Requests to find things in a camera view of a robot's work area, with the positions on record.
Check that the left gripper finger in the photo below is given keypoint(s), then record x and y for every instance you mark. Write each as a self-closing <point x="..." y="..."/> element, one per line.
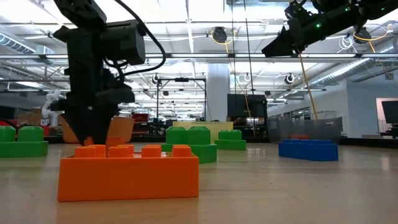
<point x="79" y="124"/>
<point x="102" y="124"/>

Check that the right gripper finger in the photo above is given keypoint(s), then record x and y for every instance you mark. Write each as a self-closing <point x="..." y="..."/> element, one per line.
<point x="286" y="40"/>
<point x="280" y="53"/>

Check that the green toy brick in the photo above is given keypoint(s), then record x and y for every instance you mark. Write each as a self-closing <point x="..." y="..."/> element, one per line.
<point x="230" y="144"/>
<point x="25" y="149"/>
<point x="186" y="137"/>

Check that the blue toy brick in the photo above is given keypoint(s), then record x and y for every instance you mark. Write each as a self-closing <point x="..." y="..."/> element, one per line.
<point x="308" y="152"/>

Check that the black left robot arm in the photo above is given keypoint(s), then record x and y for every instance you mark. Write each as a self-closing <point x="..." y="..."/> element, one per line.
<point x="81" y="12"/>

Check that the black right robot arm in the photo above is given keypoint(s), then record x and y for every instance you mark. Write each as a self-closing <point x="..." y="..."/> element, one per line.
<point x="335" y="18"/>

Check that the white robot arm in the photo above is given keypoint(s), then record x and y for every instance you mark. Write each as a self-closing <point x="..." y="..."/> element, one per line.
<point x="51" y="95"/>

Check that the orange plastic bin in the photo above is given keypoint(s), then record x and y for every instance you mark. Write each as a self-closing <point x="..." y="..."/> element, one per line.
<point x="124" y="129"/>

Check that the red cabinet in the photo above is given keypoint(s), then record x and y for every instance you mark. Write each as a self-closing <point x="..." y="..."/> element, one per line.
<point x="140" y="118"/>

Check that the black monitor cabinet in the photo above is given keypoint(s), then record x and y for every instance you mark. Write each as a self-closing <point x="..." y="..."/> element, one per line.
<point x="239" y="105"/>

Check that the white square pillar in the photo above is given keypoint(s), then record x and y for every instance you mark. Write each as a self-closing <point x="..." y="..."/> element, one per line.
<point x="217" y="93"/>

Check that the long ceiling light strip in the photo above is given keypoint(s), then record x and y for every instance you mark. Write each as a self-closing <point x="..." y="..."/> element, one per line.
<point x="199" y="56"/>

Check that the grey translucent plastic bin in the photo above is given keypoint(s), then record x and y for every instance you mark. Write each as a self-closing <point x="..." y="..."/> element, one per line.
<point x="326" y="129"/>

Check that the yellow plastic bin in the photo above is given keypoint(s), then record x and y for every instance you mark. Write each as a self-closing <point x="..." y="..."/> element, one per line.
<point x="214" y="126"/>

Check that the dark desk monitor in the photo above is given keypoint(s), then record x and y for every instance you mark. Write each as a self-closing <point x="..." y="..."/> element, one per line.
<point x="391" y="112"/>

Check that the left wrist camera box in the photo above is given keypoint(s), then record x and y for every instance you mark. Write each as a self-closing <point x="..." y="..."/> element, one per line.
<point x="124" y="43"/>

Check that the black metal frame stand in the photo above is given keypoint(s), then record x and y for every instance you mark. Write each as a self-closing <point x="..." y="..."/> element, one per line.
<point x="182" y="79"/>

